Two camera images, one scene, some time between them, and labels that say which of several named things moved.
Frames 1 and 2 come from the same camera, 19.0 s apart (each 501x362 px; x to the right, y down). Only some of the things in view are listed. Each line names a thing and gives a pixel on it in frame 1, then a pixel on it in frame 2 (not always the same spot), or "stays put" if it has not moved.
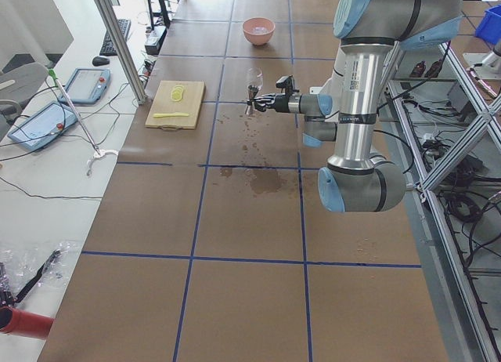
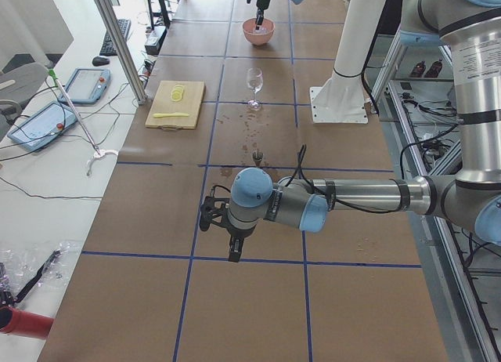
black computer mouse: x=100 y=61 stays put
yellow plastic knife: x=169 y=114 stays put
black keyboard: x=107 y=47 stays put
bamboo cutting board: x=176 y=105 stays put
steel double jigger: x=253 y=91 to x=257 y=157
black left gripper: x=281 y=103 to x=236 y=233
